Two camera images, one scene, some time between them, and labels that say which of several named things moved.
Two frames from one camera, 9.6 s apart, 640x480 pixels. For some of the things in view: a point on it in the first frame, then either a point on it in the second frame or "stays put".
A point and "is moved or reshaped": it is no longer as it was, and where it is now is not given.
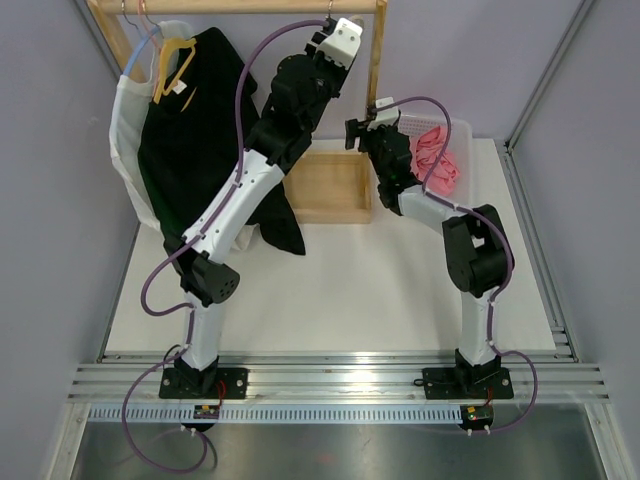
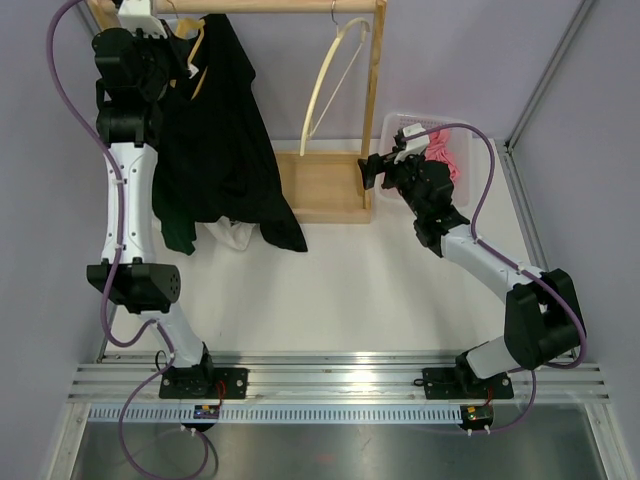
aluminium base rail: (540, 377) stays put
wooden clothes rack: (328, 185) stays put
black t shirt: (190, 136) stays put
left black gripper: (338, 70) to (170, 48)
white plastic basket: (459, 149) stays put
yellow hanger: (168, 43) is moved or reshaped
